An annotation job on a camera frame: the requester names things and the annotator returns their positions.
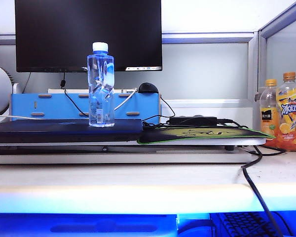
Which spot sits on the clear mineral water bottle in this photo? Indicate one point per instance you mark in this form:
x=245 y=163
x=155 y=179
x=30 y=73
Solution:
x=101 y=108

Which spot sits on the black laptop power adapter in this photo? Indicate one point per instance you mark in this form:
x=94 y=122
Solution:
x=192 y=121

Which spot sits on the dark closed laptop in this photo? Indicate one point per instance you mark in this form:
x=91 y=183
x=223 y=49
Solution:
x=51 y=130

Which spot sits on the small orange juice bottle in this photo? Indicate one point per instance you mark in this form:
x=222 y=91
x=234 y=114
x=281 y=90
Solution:
x=269 y=116

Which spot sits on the large iced tea bottle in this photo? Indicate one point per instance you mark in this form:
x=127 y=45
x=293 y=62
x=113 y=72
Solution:
x=289 y=118

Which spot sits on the black green-edged mouse pad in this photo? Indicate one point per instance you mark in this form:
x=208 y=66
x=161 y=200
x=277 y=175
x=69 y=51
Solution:
x=162 y=135

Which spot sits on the black computer mouse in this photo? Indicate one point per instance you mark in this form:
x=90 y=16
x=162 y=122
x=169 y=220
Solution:
x=148 y=88

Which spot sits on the white desk riser platform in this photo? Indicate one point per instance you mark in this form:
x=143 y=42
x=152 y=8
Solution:
x=113 y=158

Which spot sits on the blue wooden monitor stand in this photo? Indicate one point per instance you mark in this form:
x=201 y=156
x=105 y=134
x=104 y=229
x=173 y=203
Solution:
x=54 y=106

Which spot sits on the black computer monitor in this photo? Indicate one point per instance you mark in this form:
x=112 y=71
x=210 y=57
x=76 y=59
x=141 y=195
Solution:
x=64 y=37

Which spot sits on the blue plastic panel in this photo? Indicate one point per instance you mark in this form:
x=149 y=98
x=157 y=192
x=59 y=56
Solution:
x=64 y=223

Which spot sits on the black keyboard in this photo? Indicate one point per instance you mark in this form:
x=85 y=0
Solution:
x=241 y=223

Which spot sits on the white desk fan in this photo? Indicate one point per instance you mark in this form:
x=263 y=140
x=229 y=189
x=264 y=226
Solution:
x=0 y=93

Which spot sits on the aluminium partition frame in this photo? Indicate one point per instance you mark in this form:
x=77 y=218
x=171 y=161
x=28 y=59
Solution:
x=207 y=38

